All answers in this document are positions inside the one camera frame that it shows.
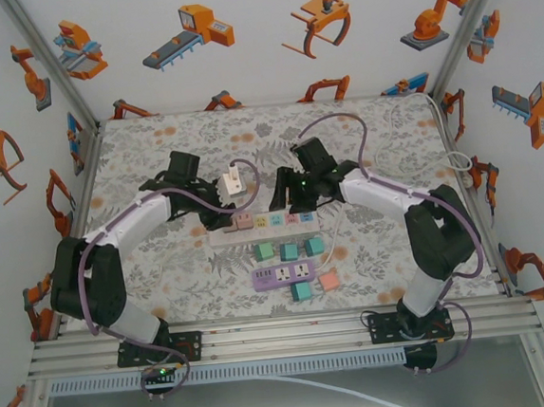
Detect white slotted cable duct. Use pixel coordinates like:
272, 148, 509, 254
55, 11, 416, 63
47, 347, 407, 398

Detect white power cord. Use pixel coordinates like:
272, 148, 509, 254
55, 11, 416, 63
367, 90, 477, 194

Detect aluminium frame post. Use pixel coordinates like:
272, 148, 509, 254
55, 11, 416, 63
0, 0, 104, 137
423, 0, 523, 100

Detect aluminium front rail beam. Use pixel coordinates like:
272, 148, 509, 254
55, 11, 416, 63
24, 291, 544, 381

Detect purple power strip white cable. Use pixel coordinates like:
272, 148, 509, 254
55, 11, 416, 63
308, 201, 353, 273

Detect light green USB charger plug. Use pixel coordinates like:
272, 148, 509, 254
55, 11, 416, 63
253, 241, 276, 263

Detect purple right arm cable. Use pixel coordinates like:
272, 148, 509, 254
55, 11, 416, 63
295, 100, 497, 385

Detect teal USB charger plug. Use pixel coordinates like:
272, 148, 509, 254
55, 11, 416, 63
290, 280, 313, 303
303, 235, 326, 258
278, 241, 301, 262

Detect aluminium table side rail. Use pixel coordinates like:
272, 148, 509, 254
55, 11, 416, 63
433, 88, 515, 303
36, 122, 122, 341

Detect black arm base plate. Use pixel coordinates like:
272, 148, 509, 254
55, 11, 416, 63
115, 330, 206, 369
366, 305, 457, 346

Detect floral print tablecloth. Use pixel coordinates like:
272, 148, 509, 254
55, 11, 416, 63
43, 84, 510, 335

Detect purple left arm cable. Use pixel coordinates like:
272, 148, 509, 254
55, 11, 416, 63
67, 158, 280, 407

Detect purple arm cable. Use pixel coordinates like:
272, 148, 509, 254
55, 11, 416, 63
295, 100, 497, 385
67, 158, 280, 407

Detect white plug adapter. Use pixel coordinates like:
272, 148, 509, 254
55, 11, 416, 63
219, 167, 250, 200

